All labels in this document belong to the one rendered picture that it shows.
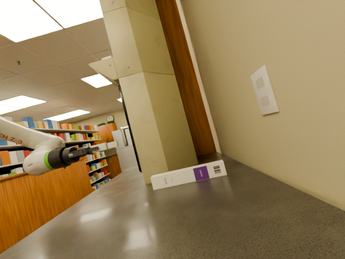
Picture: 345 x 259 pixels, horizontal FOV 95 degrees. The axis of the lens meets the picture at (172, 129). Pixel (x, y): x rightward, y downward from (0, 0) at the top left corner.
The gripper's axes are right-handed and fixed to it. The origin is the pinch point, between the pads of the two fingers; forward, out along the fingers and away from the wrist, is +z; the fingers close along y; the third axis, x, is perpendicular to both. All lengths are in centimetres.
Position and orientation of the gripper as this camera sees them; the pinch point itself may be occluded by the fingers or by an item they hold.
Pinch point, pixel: (109, 145)
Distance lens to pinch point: 79.1
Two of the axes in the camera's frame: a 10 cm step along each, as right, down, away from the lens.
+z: 9.7, -2.5, -0.3
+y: 0.4, 0.1, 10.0
